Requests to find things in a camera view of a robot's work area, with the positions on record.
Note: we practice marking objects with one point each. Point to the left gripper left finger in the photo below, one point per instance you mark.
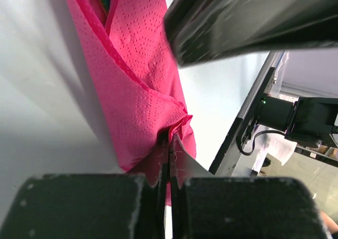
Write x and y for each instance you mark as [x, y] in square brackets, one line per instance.
[107, 205]

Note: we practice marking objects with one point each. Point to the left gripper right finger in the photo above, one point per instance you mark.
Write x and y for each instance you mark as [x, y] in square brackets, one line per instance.
[207, 206]

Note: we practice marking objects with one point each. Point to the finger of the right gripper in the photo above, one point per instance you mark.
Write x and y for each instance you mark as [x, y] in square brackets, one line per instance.
[200, 31]

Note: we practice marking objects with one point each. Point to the magenta paper napkin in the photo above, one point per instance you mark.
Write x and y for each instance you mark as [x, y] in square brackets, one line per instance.
[134, 74]

